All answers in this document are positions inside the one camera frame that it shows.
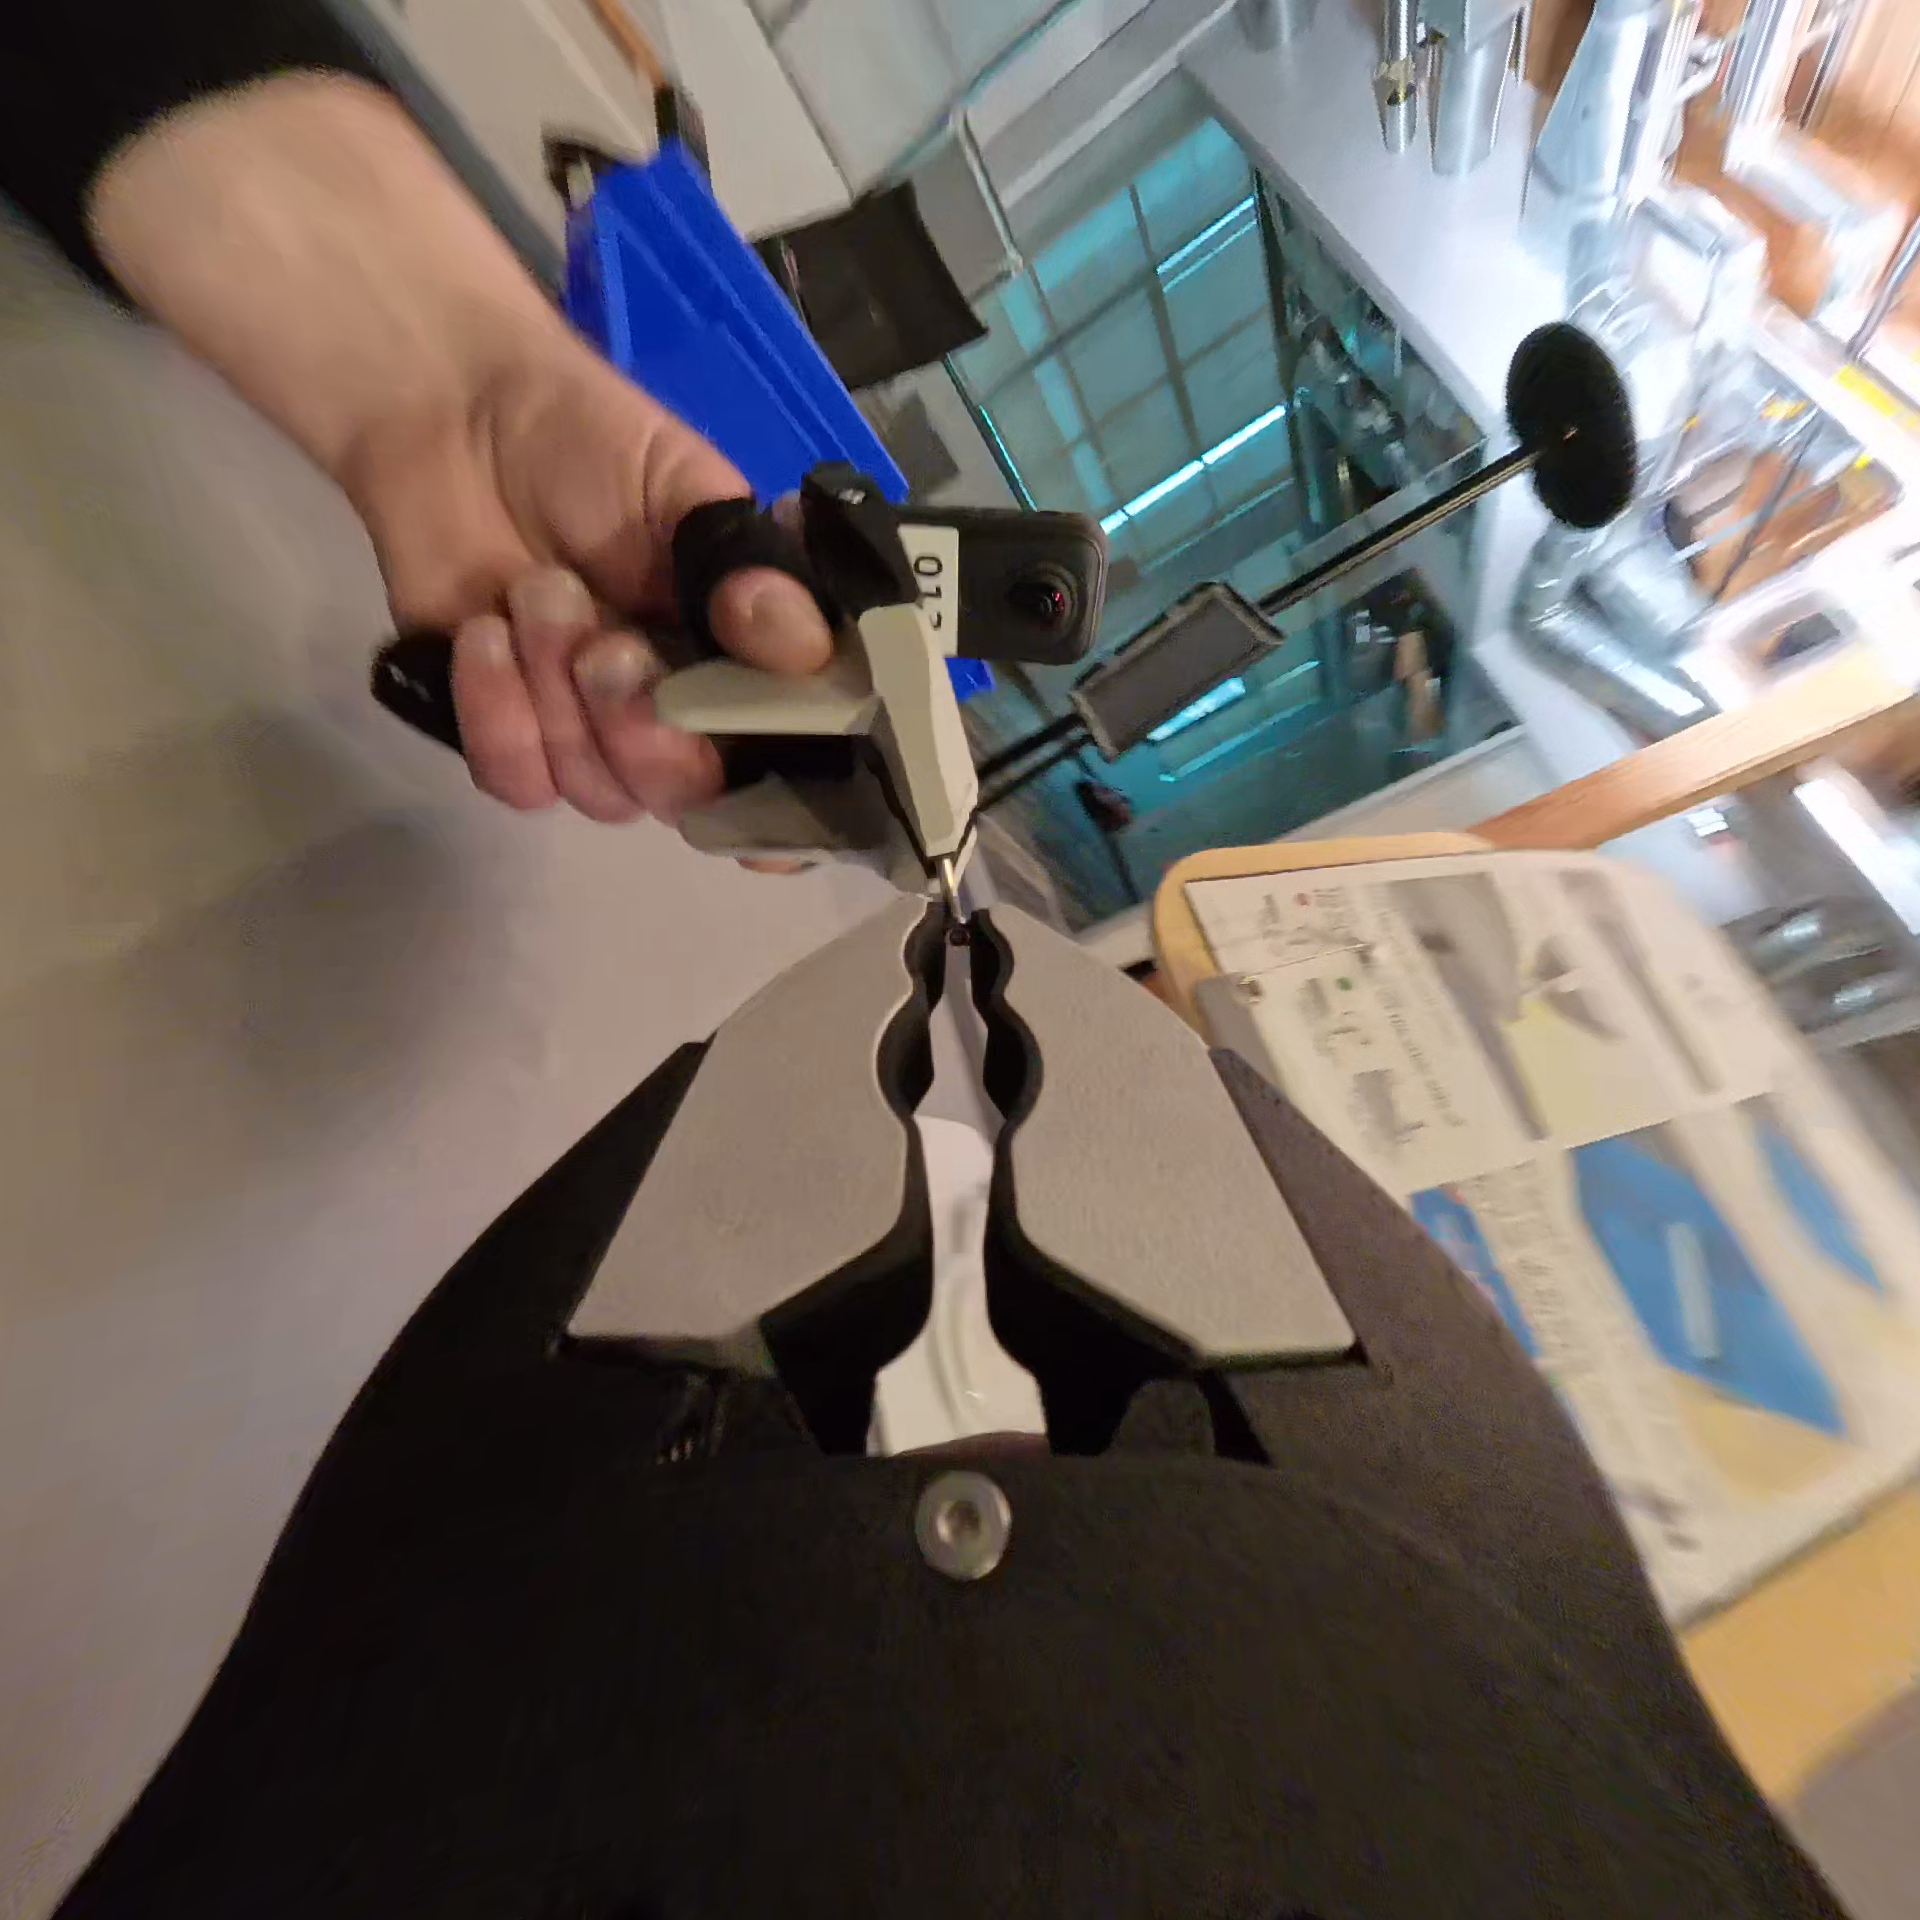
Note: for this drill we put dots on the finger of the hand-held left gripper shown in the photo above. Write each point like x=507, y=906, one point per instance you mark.
x=922, y=734
x=796, y=821

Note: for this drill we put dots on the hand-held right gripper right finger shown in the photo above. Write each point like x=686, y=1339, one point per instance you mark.
x=1171, y=1200

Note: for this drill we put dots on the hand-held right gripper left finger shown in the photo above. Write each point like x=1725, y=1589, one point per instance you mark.
x=751, y=1200

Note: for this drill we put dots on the small metal bolt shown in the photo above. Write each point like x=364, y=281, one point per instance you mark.
x=949, y=885

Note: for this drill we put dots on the person's left forearm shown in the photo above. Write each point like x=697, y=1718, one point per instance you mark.
x=90, y=60

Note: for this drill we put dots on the person's left hand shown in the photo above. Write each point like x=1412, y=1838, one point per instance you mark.
x=452, y=389

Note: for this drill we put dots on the black mesh office chair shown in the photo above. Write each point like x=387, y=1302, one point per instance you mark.
x=885, y=293

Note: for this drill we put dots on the printed instruction sheet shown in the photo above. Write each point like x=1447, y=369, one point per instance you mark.
x=1500, y=1049

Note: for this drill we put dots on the blue plastic bin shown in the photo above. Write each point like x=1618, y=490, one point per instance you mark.
x=706, y=329

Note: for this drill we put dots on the black floor lamp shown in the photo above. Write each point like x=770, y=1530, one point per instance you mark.
x=1575, y=428

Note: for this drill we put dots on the wooden reading stand board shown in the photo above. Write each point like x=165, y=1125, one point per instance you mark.
x=1815, y=1680

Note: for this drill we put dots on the wooden post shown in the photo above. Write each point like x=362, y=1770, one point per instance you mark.
x=1682, y=763

